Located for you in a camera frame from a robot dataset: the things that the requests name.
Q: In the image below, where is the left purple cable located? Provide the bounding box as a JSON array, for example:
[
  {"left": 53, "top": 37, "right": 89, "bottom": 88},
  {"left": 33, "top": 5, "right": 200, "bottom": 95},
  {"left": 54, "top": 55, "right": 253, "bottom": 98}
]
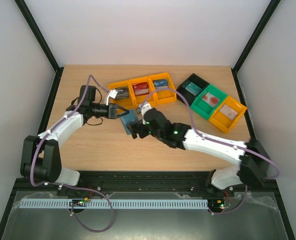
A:
[{"left": 30, "top": 74, "right": 116, "bottom": 233}]

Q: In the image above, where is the black corner frame post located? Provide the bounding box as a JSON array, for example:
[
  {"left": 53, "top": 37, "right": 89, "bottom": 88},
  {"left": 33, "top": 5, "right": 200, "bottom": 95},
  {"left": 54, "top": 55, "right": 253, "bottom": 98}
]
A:
[{"left": 232, "top": 0, "right": 282, "bottom": 73}]

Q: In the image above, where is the yellow bin left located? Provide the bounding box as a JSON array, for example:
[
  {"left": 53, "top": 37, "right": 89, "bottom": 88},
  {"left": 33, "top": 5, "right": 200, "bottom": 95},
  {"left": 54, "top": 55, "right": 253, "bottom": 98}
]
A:
[{"left": 108, "top": 80, "right": 136, "bottom": 110}]

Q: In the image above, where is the green plastic bin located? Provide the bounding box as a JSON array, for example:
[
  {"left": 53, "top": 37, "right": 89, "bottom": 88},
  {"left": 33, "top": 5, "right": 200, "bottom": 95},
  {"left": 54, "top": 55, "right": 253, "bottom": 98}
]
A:
[{"left": 191, "top": 84, "right": 228, "bottom": 120}]

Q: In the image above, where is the red circle card stack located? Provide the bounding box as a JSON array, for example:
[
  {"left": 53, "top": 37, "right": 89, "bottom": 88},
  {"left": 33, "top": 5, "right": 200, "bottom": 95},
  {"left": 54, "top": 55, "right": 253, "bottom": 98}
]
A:
[{"left": 202, "top": 92, "right": 220, "bottom": 108}]

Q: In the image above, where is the black plastic bin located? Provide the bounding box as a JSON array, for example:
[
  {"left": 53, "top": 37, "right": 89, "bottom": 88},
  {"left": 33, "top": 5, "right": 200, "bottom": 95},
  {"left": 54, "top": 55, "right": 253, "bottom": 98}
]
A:
[{"left": 176, "top": 73, "right": 210, "bottom": 106}]

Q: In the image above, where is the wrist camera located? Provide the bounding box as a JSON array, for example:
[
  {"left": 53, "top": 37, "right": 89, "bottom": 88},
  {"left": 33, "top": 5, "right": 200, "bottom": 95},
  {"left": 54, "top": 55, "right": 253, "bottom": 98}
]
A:
[
  {"left": 136, "top": 102, "right": 152, "bottom": 116},
  {"left": 105, "top": 89, "right": 118, "bottom": 106}
]

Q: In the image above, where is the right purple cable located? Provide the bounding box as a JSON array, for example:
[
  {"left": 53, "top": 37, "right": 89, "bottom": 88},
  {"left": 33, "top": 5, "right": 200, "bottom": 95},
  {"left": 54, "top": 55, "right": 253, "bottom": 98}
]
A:
[{"left": 142, "top": 87, "right": 281, "bottom": 216}]

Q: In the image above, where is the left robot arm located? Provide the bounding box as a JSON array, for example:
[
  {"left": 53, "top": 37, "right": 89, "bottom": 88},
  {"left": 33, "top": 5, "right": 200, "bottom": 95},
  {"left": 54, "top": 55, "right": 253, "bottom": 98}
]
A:
[{"left": 20, "top": 85, "right": 129, "bottom": 186}]

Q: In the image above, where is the yellow bin right group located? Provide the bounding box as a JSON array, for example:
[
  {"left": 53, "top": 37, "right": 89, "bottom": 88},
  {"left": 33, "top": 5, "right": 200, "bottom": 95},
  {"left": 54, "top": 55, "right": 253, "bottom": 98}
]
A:
[{"left": 209, "top": 96, "right": 247, "bottom": 134}]

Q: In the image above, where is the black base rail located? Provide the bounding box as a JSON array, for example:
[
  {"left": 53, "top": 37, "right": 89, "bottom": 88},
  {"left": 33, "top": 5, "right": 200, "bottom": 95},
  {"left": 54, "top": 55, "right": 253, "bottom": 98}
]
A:
[{"left": 11, "top": 171, "right": 281, "bottom": 198}]

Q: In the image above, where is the black left frame post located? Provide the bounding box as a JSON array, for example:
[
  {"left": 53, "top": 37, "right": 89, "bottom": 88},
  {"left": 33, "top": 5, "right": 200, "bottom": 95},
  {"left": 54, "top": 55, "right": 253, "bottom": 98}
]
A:
[{"left": 14, "top": 0, "right": 63, "bottom": 73}]

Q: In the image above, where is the blue card holder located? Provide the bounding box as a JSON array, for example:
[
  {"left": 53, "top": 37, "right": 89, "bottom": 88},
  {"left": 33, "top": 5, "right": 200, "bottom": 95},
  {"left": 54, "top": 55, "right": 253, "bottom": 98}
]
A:
[{"left": 120, "top": 109, "right": 138, "bottom": 135}]

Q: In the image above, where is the white slotted cable duct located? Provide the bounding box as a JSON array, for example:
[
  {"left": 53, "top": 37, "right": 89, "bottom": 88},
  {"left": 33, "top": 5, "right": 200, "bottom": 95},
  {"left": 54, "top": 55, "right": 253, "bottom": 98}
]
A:
[{"left": 19, "top": 198, "right": 208, "bottom": 210}]

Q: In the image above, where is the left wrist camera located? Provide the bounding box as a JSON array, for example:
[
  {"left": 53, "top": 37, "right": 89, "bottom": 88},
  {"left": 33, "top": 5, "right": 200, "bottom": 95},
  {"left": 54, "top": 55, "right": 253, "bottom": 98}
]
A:
[{"left": 105, "top": 89, "right": 118, "bottom": 106}]

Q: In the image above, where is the black card stack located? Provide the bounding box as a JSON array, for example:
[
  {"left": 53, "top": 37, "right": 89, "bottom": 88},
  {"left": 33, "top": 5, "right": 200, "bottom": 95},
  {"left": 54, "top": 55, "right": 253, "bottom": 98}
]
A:
[{"left": 114, "top": 86, "right": 130, "bottom": 101}]

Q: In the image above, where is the purple cable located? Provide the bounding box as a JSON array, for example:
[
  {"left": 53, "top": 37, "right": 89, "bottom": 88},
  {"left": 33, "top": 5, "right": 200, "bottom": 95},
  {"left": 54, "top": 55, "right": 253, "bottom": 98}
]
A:
[
  {"left": 30, "top": 74, "right": 116, "bottom": 233},
  {"left": 142, "top": 87, "right": 281, "bottom": 216}
]

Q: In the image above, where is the blue card stack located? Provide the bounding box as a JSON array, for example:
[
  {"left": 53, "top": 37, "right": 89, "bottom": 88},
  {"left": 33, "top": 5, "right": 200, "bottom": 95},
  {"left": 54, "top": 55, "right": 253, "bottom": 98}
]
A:
[{"left": 152, "top": 78, "right": 168, "bottom": 90}]

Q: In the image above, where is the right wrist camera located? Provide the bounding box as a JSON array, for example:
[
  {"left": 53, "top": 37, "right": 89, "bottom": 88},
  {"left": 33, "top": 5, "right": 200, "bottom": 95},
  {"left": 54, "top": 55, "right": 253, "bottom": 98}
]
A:
[{"left": 136, "top": 102, "right": 152, "bottom": 116}]

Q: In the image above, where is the teal card stack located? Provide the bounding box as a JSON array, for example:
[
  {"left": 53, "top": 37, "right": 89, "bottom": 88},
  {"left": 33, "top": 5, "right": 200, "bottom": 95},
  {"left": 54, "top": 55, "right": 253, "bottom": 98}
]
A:
[{"left": 185, "top": 82, "right": 202, "bottom": 96}]

